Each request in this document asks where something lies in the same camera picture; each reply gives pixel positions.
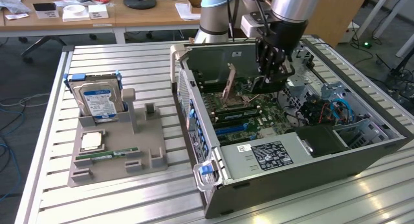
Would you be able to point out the white table frame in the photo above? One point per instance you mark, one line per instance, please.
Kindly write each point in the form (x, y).
(381, 13)

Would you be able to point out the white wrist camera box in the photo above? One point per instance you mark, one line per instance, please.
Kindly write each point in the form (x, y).
(253, 25)

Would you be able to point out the white box with black lid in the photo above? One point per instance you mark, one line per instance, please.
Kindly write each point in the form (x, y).
(48, 11)

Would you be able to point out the green RAM stick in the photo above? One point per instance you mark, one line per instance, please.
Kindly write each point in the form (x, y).
(110, 154)

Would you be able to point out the metal drive cage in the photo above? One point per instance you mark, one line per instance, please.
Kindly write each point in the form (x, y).
(301, 88)

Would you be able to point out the installed labelled RAM stick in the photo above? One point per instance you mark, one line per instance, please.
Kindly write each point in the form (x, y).
(239, 115)

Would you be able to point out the black office chair base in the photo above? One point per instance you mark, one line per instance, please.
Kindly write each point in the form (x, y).
(42, 44)

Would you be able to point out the grey power supply with label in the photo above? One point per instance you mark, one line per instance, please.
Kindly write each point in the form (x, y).
(240, 161)

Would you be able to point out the CPU socket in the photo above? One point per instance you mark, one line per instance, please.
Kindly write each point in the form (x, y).
(239, 104)

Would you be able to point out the green motherboard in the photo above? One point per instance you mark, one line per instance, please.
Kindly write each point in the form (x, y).
(272, 117)

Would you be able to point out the silver CPU chip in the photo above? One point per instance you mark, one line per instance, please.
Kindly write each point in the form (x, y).
(93, 140)

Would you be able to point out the black round lamp base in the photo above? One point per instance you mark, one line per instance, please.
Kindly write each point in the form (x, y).
(140, 2)

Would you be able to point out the graphics card with metal bracket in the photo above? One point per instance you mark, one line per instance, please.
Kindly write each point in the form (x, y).
(269, 87)

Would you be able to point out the wooden cabinet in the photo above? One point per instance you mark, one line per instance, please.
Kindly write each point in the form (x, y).
(340, 15)

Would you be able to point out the white box with red button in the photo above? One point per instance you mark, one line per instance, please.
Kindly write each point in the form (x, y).
(353, 32)

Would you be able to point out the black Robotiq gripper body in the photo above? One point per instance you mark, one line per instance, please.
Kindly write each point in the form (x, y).
(288, 35)

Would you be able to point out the stack of white papers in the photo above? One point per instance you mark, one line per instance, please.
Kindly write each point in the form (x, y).
(188, 11)

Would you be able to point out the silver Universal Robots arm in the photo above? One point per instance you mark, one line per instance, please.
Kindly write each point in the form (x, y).
(295, 5)

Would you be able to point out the plain white box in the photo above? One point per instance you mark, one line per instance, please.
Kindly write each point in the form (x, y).
(98, 11)

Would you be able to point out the clear plastic bags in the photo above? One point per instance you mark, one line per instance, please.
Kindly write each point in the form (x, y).
(13, 2)

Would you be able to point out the wooden desk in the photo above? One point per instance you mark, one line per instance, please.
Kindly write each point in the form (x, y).
(146, 18)

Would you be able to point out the grey parts rack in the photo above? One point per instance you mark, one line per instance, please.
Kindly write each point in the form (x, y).
(120, 136)

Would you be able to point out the grey metal disk bay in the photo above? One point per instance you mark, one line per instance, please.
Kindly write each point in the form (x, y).
(359, 134)

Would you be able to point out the blue expansion slot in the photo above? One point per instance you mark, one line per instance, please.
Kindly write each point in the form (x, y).
(232, 130)

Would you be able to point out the hard disk in blue caddy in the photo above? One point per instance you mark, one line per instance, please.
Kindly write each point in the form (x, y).
(97, 100)

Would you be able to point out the open dark grey PC case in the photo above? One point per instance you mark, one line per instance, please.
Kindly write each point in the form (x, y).
(292, 185)

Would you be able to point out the device with green light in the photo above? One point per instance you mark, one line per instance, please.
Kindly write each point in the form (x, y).
(367, 43)

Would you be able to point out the red and white card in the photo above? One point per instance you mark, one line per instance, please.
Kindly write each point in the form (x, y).
(17, 16)

